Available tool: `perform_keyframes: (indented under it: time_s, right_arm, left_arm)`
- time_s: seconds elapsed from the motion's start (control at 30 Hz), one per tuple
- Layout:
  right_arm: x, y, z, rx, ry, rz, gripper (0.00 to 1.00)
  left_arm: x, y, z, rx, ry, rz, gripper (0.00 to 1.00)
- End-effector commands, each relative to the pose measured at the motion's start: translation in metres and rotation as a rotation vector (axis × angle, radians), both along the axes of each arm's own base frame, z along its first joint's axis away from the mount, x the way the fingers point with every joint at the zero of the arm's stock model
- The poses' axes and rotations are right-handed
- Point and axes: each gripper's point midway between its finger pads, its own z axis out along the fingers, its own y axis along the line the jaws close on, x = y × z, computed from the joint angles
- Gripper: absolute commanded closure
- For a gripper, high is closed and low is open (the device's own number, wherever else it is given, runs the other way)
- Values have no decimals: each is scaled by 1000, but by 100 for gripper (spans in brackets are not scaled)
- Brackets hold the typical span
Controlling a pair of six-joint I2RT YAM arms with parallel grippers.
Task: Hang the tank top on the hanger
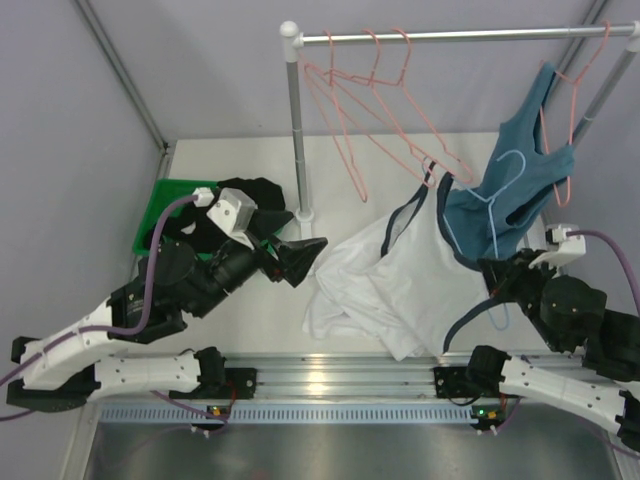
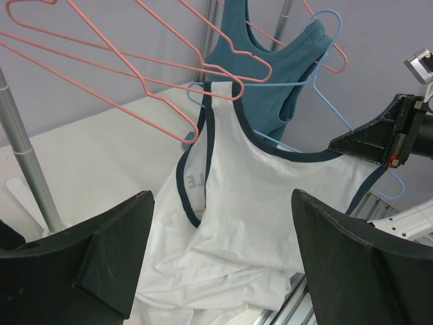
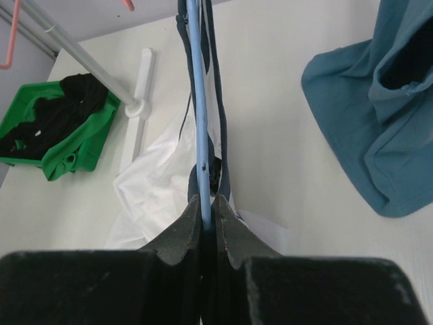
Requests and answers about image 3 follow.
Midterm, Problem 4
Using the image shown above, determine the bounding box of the white navy-trimmed tank top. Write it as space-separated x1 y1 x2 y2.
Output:
104 0 292 257

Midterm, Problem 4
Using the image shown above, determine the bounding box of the teal tank top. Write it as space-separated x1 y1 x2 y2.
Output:
301 1 432 218

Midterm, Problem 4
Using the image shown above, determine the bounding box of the green plastic bin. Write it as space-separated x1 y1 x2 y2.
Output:
1 81 120 172

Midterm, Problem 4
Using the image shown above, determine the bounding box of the green garment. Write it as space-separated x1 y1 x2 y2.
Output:
19 92 120 181

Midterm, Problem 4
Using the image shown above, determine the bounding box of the pink hanger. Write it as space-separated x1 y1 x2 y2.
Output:
122 0 135 12
1 0 21 70

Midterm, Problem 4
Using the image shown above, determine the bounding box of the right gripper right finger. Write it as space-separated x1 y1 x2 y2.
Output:
212 196 428 324

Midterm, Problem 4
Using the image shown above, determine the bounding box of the black garment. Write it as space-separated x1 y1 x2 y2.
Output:
1 74 108 160

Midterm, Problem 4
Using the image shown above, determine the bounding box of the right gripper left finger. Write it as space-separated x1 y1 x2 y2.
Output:
1 196 202 324

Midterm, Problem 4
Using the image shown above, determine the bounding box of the blue hanger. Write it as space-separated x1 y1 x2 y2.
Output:
186 1 212 232

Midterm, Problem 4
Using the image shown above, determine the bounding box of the silver clothes rack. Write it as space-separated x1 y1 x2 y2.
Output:
22 1 156 167

